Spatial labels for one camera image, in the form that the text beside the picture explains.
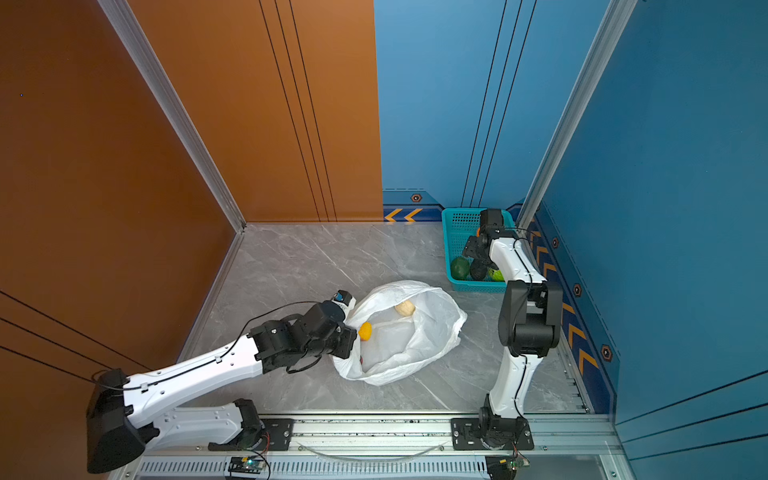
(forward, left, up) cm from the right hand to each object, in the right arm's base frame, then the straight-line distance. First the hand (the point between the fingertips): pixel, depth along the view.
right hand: (476, 252), depth 98 cm
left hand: (-30, +36, +4) cm, 47 cm away
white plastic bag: (-23, +22, -6) cm, 32 cm away
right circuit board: (-56, +1, -13) cm, 58 cm away
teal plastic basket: (+13, +4, +1) cm, 13 cm away
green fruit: (-5, -7, -6) cm, 10 cm away
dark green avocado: (-2, +5, -6) cm, 8 cm away
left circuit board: (-56, +63, -11) cm, 85 cm away
